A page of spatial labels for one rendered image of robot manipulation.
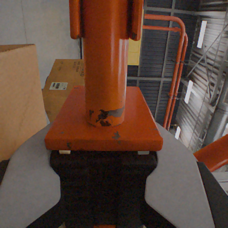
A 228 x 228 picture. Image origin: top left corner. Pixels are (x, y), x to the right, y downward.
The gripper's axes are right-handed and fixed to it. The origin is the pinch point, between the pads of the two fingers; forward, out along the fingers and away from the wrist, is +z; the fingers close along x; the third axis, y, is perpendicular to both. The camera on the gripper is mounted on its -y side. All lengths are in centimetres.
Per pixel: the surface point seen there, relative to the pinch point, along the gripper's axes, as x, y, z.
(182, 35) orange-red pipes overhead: 307, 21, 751
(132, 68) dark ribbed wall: 147, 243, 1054
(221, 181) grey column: 118, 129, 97
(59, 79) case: -45, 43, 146
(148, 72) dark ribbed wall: 249, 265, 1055
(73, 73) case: -34, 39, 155
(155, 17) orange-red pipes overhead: 185, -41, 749
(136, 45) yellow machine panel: 113, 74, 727
